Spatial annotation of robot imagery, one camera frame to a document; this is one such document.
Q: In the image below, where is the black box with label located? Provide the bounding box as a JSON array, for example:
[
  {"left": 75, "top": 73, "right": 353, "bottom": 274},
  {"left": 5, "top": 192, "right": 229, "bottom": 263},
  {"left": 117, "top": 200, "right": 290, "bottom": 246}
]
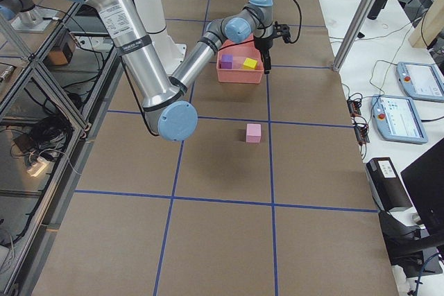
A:
[{"left": 366, "top": 157, "right": 413, "bottom": 213}]

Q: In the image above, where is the near teach pendant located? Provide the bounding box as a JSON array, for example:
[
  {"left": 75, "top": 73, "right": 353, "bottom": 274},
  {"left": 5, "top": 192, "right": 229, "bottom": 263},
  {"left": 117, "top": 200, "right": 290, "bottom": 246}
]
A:
[{"left": 371, "top": 94, "right": 428, "bottom": 144}]

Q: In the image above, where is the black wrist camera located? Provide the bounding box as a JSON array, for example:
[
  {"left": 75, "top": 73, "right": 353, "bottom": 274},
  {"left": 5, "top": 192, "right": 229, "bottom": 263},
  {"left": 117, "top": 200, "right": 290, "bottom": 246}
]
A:
[{"left": 273, "top": 21, "right": 291, "bottom": 44}]

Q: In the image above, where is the far teach pendant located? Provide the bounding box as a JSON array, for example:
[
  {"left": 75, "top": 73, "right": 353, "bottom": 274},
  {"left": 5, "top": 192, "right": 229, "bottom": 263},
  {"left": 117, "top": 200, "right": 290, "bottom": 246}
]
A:
[{"left": 396, "top": 62, "right": 443, "bottom": 103}]

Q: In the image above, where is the aluminium frame post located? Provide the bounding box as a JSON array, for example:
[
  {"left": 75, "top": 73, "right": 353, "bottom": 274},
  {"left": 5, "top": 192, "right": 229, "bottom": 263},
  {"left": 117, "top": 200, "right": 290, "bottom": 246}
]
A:
[{"left": 332, "top": 0, "right": 375, "bottom": 72}]

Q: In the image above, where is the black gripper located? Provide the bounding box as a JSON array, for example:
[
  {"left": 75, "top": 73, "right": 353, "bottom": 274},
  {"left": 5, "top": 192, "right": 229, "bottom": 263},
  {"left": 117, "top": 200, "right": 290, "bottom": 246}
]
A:
[{"left": 254, "top": 35, "right": 274, "bottom": 74}]

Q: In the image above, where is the small brown wooden box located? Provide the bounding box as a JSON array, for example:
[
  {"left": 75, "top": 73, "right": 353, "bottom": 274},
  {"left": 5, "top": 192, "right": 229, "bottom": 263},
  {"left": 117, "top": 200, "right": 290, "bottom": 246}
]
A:
[{"left": 45, "top": 31, "right": 76, "bottom": 66}]

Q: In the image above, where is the white power strip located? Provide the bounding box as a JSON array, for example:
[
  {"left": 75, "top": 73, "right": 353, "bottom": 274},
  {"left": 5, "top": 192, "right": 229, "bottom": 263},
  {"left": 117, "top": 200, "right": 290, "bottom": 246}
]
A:
[{"left": 27, "top": 157, "right": 49, "bottom": 177}]

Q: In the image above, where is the white camera mast with base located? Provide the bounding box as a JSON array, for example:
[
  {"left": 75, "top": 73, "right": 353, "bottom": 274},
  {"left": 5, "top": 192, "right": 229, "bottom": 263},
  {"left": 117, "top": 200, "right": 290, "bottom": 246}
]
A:
[{"left": 134, "top": 0, "right": 187, "bottom": 75}]

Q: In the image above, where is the black water bottle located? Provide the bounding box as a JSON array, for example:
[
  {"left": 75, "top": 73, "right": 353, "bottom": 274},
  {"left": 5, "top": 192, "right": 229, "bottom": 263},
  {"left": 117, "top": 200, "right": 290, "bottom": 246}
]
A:
[{"left": 367, "top": 0, "right": 388, "bottom": 20}]

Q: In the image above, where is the teach pendant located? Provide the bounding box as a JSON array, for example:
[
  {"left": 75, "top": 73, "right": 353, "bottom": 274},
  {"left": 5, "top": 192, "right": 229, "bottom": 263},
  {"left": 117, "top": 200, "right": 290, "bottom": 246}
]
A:
[
  {"left": 371, "top": 94, "right": 428, "bottom": 144},
  {"left": 396, "top": 62, "right": 443, "bottom": 103}
]

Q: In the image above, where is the black camera cable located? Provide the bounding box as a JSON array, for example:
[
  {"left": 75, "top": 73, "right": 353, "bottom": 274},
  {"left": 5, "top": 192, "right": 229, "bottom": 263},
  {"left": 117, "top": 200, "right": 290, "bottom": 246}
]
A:
[{"left": 270, "top": 0, "right": 302, "bottom": 44}]

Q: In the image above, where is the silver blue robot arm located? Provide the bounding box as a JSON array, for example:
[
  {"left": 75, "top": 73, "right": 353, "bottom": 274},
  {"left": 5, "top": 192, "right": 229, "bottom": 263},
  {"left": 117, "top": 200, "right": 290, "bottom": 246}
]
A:
[{"left": 71, "top": 0, "right": 273, "bottom": 141}]

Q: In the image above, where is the black monitor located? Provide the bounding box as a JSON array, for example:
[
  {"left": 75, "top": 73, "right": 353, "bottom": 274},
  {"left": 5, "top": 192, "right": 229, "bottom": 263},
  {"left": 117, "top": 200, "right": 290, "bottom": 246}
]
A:
[{"left": 401, "top": 139, "right": 443, "bottom": 234}]

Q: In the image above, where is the yellow foam block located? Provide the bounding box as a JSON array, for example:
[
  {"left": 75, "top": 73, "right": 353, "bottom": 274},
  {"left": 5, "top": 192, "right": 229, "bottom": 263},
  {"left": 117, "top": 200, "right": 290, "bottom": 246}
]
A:
[{"left": 242, "top": 58, "right": 258, "bottom": 70}]

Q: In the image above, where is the pink foam block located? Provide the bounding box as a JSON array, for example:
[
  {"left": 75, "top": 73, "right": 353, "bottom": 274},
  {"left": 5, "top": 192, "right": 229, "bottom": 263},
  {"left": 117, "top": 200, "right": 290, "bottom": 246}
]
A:
[{"left": 246, "top": 123, "right": 262, "bottom": 143}]

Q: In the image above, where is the pink plastic bin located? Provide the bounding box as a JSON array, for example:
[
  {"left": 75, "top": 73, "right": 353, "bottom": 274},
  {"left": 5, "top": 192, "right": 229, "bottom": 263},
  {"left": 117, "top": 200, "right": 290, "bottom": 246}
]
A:
[{"left": 216, "top": 35, "right": 264, "bottom": 84}]

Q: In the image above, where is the purple foam block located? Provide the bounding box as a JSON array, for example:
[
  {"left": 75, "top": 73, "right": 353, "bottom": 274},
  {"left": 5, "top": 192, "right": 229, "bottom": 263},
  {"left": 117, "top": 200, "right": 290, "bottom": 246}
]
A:
[{"left": 219, "top": 54, "right": 234, "bottom": 69}]

